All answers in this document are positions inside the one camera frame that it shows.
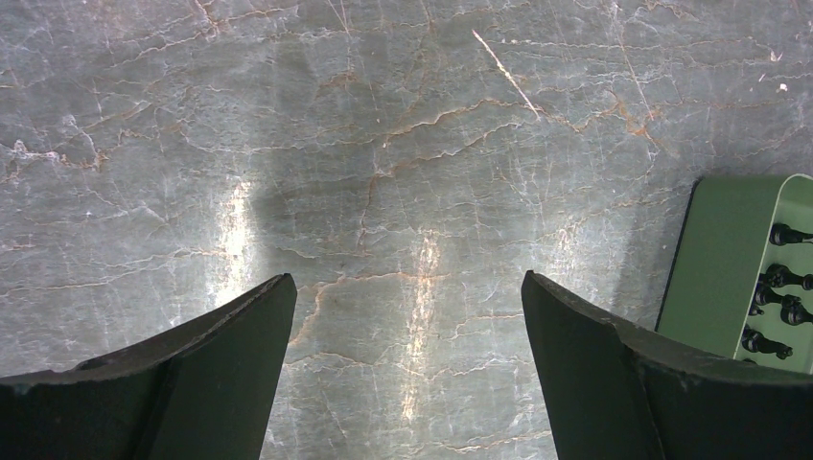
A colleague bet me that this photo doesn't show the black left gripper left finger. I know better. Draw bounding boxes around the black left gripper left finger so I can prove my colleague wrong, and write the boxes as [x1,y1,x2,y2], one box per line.
[1,273,297,459]

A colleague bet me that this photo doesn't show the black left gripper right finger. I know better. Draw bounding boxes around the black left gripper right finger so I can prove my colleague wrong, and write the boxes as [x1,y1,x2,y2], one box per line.
[521,272,812,459]

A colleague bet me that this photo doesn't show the black chess piece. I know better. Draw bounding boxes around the black chess piece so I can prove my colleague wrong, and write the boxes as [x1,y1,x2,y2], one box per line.
[780,295,812,326]
[760,264,812,290]
[741,326,793,360]
[769,222,813,246]
[748,283,801,316]

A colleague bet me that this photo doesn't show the green plastic tray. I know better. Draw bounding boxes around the green plastic tray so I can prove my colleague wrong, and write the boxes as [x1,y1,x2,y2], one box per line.
[656,173,812,374]

